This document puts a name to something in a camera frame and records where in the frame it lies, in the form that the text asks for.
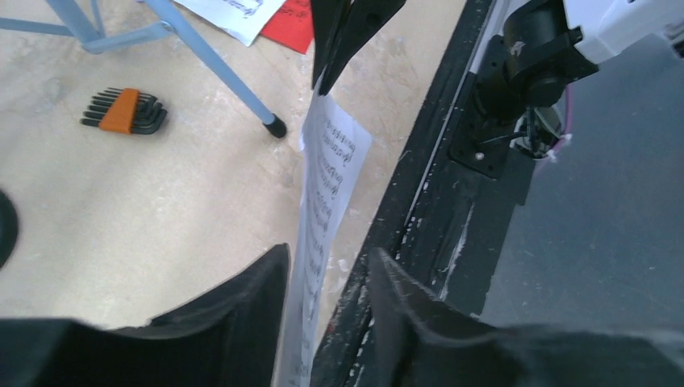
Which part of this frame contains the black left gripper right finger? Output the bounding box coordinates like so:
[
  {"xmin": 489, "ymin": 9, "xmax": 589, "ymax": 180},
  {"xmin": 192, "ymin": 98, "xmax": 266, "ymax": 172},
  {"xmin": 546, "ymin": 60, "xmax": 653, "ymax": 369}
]
[{"xmin": 369, "ymin": 248, "xmax": 683, "ymax": 386}]

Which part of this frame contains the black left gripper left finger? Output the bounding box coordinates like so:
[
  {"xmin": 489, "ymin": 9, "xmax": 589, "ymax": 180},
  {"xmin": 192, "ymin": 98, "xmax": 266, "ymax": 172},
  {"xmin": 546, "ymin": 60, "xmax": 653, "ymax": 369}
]
[{"xmin": 1, "ymin": 243, "xmax": 290, "ymax": 386}]

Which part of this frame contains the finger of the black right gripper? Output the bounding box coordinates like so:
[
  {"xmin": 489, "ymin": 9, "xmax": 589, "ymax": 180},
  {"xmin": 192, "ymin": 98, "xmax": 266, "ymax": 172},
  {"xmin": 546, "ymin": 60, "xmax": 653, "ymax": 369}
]
[
  {"xmin": 310, "ymin": 0, "xmax": 352, "ymax": 89},
  {"xmin": 318, "ymin": 0, "xmax": 406, "ymax": 95}
]

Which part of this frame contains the red sheet music page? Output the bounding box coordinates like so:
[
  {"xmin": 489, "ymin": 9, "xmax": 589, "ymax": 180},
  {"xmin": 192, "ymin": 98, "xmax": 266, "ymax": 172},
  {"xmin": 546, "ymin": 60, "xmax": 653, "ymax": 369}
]
[{"xmin": 261, "ymin": 0, "xmax": 314, "ymax": 54}]

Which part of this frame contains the light blue music stand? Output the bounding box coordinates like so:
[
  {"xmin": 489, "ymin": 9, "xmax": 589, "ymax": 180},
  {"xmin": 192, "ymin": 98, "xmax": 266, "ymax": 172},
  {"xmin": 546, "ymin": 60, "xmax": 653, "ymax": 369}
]
[{"xmin": 0, "ymin": 0, "xmax": 289, "ymax": 140}]

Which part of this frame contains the black round-base microphone stand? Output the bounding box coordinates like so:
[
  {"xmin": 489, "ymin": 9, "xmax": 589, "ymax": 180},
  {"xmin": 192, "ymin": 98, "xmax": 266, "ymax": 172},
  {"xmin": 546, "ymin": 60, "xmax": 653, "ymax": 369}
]
[{"xmin": 1, "ymin": 190, "xmax": 19, "ymax": 268}]

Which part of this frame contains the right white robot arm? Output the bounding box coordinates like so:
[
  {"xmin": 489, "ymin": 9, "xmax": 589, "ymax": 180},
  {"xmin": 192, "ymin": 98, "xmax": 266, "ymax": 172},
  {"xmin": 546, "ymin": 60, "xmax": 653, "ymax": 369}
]
[{"xmin": 449, "ymin": 1, "xmax": 683, "ymax": 179}]

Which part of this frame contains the orange black hex key set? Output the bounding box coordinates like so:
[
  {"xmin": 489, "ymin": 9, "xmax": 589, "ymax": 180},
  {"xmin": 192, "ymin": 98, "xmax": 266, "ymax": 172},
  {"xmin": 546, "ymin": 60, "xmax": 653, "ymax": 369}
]
[{"xmin": 80, "ymin": 87, "xmax": 168, "ymax": 135}]

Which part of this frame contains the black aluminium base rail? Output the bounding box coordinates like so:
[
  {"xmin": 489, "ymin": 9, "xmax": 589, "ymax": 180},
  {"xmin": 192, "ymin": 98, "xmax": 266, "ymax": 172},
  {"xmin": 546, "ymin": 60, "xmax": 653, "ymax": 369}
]
[{"xmin": 311, "ymin": 1, "xmax": 534, "ymax": 386}]

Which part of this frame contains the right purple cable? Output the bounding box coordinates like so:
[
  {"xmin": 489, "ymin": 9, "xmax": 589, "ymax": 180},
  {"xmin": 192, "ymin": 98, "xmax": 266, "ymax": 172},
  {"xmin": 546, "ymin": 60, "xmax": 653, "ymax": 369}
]
[{"xmin": 534, "ymin": 85, "xmax": 575, "ymax": 164}]

